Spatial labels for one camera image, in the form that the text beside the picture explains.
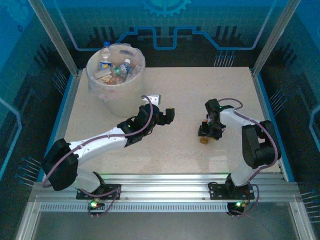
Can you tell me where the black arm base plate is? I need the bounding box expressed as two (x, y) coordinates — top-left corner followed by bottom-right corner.
(208, 181), (256, 201)
(76, 183), (123, 201)

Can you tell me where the slotted grey cable duct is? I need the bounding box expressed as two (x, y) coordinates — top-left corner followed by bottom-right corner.
(39, 202), (232, 213)

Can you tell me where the aluminium frame post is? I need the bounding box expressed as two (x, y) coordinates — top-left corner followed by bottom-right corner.
(27, 0), (81, 77)
(250, 0), (296, 77)

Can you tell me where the aluminium frame rail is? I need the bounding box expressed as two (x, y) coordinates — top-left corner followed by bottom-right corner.
(29, 172), (302, 203)

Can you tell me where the translucent white plastic bin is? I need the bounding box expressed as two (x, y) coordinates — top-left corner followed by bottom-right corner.
(85, 42), (147, 119)

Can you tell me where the Pocari Sweat blue label bottle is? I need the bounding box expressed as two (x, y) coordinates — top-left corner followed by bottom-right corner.
(119, 58), (133, 76)

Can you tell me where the small LED circuit board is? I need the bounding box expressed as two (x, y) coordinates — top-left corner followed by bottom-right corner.
(227, 199), (248, 213)
(87, 198), (106, 212)

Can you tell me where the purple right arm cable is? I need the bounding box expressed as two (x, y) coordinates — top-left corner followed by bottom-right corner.
(217, 97), (279, 218)

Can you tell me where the Pepsi bottle blue cap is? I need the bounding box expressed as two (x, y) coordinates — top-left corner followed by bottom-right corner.
(99, 41), (113, 72)

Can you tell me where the aluminium frame leg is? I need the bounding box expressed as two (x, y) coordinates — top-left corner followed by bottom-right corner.
(288, 199), (317, 240)
(14, 199), (42, 240)

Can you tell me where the blue table edge strip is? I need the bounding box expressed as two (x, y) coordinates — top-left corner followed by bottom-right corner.
(37, 72), (83, 181)

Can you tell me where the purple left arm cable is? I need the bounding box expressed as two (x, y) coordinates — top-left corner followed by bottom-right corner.
(41, 94), (154, 218)

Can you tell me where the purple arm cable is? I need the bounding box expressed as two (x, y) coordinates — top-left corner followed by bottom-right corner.
(217, 97), (279, 218)
(41, 94), (154, 218)

